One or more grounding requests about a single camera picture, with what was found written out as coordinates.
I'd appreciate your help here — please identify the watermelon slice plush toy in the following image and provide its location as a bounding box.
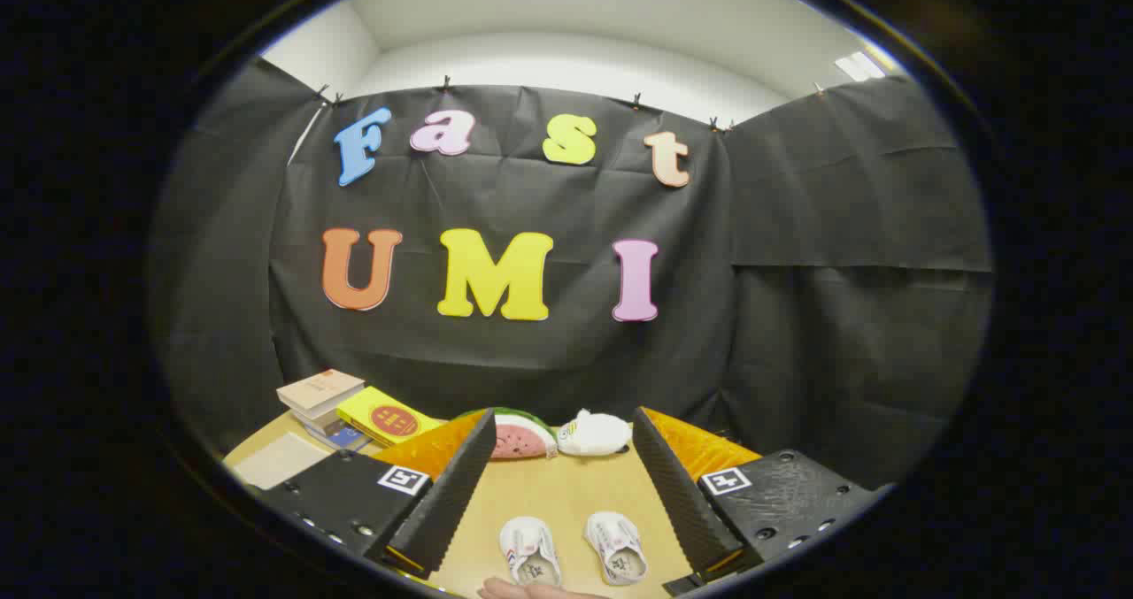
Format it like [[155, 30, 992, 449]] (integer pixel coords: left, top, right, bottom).
[[459, 407, 559, 461]]

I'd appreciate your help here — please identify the white plush toy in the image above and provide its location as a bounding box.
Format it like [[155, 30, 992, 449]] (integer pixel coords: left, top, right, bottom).
[[556, 409, 634, 457]]

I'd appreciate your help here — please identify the cream fabric storage box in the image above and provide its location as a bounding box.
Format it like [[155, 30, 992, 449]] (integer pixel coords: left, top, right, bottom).
[[232, 433, 333, 491]]

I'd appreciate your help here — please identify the grey book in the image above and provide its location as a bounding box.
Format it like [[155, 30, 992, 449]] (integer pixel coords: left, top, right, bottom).
[[292, 409, 355, 436]]

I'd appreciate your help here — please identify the yellow book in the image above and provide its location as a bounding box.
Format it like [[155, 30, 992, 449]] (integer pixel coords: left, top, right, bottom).
[[336, 386, 446, 448]]

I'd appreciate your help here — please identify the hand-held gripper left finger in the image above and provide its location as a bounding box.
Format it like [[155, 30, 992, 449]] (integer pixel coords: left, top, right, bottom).
[[255, 409, 498, 580]]

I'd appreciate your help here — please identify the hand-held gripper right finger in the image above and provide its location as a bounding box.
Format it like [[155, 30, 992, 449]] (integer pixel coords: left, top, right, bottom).
[[631, 406, 897, 596]]

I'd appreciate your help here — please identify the white canvas shoe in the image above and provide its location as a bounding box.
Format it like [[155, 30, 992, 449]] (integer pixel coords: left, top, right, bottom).
[[584, 511, 649, 586], [498, 517, 564, 588]]

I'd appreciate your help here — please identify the beige book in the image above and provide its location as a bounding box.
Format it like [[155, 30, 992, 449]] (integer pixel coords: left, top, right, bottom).
[[276, 369, 366, 419]]

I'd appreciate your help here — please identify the ceiling light panel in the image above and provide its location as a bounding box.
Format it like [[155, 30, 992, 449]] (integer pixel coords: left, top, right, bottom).
[[834, 50, 887, 83]]

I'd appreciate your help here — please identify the blue book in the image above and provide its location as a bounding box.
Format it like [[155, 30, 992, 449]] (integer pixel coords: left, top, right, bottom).
[[305, 424, 371, 452]]

